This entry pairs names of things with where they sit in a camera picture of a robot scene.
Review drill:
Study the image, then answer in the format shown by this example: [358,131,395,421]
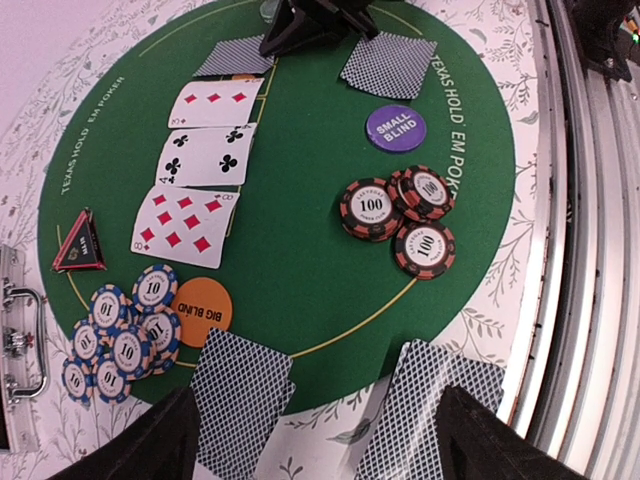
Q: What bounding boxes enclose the red black 100 chip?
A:
[339,177,404,242]

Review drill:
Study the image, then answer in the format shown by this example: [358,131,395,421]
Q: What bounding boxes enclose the blue white chip stack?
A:
[61,353,132,405]

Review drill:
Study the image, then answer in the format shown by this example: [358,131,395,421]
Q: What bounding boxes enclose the aluminium front rail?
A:
[498,1,639,479]

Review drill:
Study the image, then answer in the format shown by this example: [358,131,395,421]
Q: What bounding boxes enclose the black triangular card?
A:
[52,208,107,273]

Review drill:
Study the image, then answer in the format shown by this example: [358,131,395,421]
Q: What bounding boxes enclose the round green poker mat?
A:
[38,2,515,412]

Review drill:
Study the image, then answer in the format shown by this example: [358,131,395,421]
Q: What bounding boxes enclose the eight of diamonds card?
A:
[130,185,240,269]

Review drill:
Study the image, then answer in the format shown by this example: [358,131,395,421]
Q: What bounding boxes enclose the aluminium poker chip case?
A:
[1,245,49,454]

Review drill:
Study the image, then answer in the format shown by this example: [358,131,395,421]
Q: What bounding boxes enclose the purple small blind button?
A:
[365,105,428,154]

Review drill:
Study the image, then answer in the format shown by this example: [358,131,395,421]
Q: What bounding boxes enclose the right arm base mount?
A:
[572,0,639,82]

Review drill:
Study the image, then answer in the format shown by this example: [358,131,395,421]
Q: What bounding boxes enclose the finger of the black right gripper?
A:
[259,0,379,56]

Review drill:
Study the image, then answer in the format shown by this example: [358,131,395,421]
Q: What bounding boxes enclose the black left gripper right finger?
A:
[437,386,583,480]

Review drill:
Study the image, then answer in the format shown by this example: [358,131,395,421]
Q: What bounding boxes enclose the orange big blind button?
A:
[171,277,233,348]

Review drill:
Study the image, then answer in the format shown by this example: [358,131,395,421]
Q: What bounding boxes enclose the dealt playing card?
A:
[190,328,295,479]
[340,32,438,100]

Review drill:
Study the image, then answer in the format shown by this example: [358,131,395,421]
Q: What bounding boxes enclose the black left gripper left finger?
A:
[53,387,200,480]

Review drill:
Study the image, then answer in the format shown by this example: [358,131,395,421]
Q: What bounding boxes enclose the three of diamonds card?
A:
[168,78,264,129]

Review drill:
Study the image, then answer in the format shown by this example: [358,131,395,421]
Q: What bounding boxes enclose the four of clubs card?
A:
[155,122,257,187]

